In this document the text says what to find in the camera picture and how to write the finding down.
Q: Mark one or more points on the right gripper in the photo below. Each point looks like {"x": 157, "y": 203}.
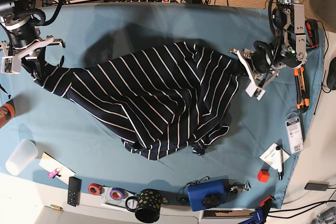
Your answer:
{"x": 31, "y": 58}

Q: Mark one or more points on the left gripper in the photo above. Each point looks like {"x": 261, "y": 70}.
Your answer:
{"x": 260, "y": 67}

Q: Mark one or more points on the navy white striped t-shirt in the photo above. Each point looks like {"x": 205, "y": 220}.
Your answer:
{"x": 157, "y": 101}

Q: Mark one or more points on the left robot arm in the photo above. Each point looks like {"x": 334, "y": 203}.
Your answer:
{"x": 288, "y": 49}

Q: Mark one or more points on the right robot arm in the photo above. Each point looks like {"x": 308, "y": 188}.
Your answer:
{"x": 21, "y": 21}

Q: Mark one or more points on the orange can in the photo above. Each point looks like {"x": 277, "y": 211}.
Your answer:
{"x": 7, "y": 113}

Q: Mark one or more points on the orange black utility knife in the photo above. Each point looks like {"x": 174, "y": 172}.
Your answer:
{"x": 302, "y": 90}

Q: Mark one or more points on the orange black clamp right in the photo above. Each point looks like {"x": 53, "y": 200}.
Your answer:
{"x": 313, "y": 32}

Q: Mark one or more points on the light blue tablecloth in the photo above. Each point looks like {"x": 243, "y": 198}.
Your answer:
{"x": 94, "y": 33}

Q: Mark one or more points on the clear plastic blister pack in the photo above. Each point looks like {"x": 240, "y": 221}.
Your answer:
{"x": 294, "y": 132}

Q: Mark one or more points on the translucent plastic cup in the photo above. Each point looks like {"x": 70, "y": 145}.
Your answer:
{"x": 23, "y": 154}

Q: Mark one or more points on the white marker pen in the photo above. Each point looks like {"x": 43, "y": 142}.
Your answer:
{"x": 279, "y": 162}

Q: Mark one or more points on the white paper card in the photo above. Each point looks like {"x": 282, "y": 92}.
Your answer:
{"x": 269, "y": 156}

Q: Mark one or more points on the white cardboard sheet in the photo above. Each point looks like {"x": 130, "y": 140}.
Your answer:
{"x": 49, "y": 164}

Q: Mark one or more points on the red cube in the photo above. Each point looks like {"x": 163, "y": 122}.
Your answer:
{"x": 263, "y": 175}

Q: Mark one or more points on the metal carabiner keys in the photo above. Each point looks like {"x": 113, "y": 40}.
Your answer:
{"x": 238, "y": 188}

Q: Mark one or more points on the black remote control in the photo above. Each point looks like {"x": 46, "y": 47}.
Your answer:
{"x": 74, "y": 188}

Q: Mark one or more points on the red tape roll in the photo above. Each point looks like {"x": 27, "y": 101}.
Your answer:
{"x": 95, "y": 189}

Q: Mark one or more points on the blue box with black knob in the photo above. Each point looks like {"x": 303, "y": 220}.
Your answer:
{"x": 206, "y": 195}

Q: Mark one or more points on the blue orange clamp bottom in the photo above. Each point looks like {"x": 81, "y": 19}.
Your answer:
{"x": 260, "y": 215}

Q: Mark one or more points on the purple tape roll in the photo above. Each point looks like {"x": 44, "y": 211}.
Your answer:
{"x": 117, "y": 194}

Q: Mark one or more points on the black mug gold dots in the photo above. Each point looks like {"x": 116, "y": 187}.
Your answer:
{"x": 146, "y": 206}

